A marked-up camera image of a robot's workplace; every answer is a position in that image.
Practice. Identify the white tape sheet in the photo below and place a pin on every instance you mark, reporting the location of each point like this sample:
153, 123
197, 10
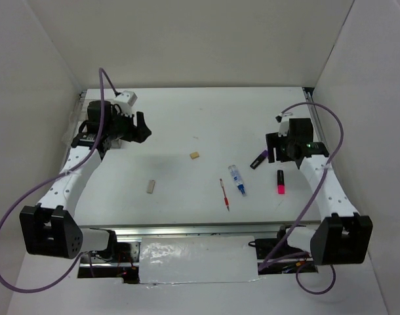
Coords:
197, 260

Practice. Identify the black purple usb stick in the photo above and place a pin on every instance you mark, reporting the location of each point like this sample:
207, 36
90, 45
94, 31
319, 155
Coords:
259, 159

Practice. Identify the clear plastic organizer box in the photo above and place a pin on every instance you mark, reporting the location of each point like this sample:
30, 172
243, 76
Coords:
77, 116

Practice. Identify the red gel pen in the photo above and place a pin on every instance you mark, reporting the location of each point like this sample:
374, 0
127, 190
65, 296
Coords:
226, 200

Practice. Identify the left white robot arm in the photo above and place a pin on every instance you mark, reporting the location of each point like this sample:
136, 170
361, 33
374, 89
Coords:
49, 228

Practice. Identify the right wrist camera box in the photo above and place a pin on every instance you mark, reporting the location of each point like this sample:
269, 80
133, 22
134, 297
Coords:
283, 120

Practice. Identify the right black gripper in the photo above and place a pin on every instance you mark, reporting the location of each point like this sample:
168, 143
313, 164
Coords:
273, 140

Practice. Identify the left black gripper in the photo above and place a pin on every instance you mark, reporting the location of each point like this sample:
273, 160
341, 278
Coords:
138, 134

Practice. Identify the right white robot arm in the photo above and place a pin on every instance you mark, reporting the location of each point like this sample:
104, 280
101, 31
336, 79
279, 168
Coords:
343, 235

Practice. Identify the beige rectangular eraser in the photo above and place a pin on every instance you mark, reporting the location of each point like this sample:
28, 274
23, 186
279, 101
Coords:
150, 187

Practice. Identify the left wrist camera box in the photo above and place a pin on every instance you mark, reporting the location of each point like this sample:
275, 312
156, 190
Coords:
125, 101

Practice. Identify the pink highlighter black cap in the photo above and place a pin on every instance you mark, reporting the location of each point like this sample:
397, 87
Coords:
280, 182

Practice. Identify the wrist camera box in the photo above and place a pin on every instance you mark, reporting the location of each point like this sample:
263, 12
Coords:
283, 120
125, 101

